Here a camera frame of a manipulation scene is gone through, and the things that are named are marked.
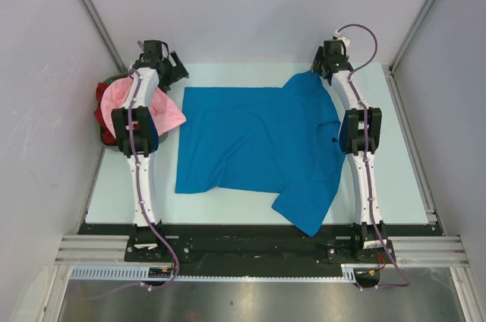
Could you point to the red t shirt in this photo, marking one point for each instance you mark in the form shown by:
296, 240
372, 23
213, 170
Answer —
107, 100

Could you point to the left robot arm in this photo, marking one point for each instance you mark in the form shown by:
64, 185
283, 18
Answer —
141, 165

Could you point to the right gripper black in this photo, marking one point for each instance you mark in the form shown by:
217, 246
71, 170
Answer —
319, 57

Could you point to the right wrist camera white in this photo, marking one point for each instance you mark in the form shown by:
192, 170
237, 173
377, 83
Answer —
342, 38

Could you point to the pink t shirt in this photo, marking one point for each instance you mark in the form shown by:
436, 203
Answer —
159, 109

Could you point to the white cable duct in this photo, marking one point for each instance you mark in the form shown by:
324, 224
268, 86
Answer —
337, 273

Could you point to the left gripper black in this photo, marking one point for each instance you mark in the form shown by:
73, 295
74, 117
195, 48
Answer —
177, 72

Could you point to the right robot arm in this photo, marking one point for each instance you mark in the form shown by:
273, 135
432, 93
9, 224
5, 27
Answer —
359, 138

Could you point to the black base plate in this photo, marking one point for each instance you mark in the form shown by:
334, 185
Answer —
251, 248

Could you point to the blue t shirt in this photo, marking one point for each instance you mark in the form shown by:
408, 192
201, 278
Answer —
281, 140

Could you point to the grey plastic basket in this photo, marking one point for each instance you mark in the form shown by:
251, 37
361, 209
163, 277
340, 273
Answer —
144, 119

